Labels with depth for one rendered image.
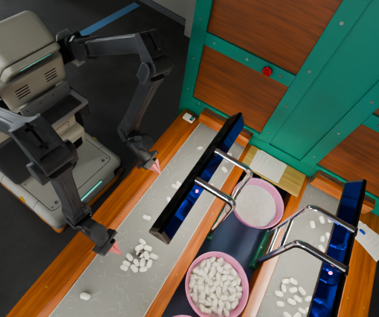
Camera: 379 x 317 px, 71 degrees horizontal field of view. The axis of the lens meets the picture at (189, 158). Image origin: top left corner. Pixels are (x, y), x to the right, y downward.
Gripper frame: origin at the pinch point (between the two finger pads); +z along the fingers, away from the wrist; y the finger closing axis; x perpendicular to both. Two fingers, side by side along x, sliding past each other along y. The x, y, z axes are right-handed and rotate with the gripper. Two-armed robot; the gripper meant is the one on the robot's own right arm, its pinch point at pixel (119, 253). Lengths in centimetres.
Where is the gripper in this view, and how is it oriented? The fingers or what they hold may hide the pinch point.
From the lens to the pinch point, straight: 115.9
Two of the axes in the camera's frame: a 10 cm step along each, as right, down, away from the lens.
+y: 5.0, -7.0, 5.1
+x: -6.7, 0.6, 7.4
